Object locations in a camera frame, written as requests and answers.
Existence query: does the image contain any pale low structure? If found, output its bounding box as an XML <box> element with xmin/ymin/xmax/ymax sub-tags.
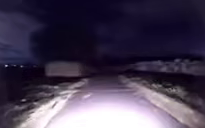
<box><xmin>44</xmin><ymin>61</ymin><xmax>83</xmax><ymax>79</ymax></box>

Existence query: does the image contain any snow-dusted paved path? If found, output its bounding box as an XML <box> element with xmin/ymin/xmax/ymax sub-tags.
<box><xmin>44</xmin><ymin>73</ymin><xmax>191</xmax><ymax>128</ymax></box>

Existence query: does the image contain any dark row of trees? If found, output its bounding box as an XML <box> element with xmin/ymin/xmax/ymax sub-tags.
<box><xmin>99</xmin><ymin>49</ymin><xmax>205</xmax><ymax>67</ymax></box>

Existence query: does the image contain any snowy grass verge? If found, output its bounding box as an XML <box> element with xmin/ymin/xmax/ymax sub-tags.
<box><xmin>0</xmin><ymin>77</ymin><xmax>90</xmax><ymax>128</ymax></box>
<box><xmin>117</xmin><ymin>73</ymin><xmax>205</xmax><ymax>128</ymax></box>

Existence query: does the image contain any pale snowy bank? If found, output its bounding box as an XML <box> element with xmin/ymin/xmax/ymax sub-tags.
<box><xmin>129</xmin><ymin>58</ymin><xmax>205</xmax><ymax>78</ymax></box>

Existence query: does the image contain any row of distant lights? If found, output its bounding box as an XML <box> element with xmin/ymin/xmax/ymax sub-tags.
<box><xmin>0</xmin><ymin>63</ymin><xmax>38</xmax><ymax>70</ymax></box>

